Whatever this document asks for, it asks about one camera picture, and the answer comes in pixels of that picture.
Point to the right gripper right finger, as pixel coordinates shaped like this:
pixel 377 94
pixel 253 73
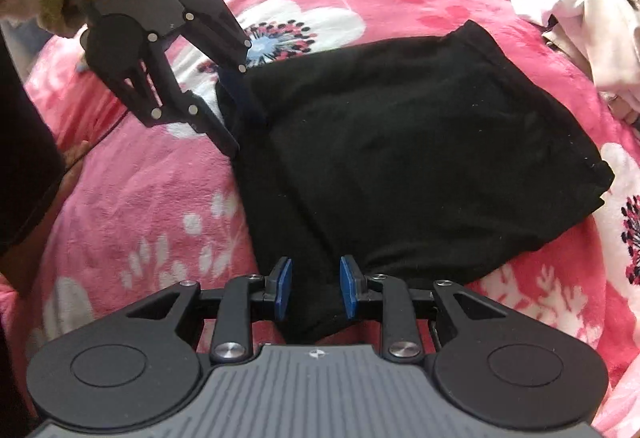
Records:
pixel 386 300

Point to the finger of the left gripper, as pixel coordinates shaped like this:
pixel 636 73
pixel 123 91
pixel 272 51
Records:
pixel 215 128
pixel 236 103

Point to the operator left hand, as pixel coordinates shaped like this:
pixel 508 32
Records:
pixel 20 264

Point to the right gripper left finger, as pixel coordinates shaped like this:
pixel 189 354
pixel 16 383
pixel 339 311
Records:
pixel 242 302

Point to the black smile t-shirt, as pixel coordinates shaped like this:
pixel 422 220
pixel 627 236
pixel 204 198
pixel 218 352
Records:
pixel 422 158

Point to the beige trousers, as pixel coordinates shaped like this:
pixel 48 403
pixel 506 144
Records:
pixel 601 35

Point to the pink floral bed blanket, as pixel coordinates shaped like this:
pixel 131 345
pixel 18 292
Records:
pixel 156 206

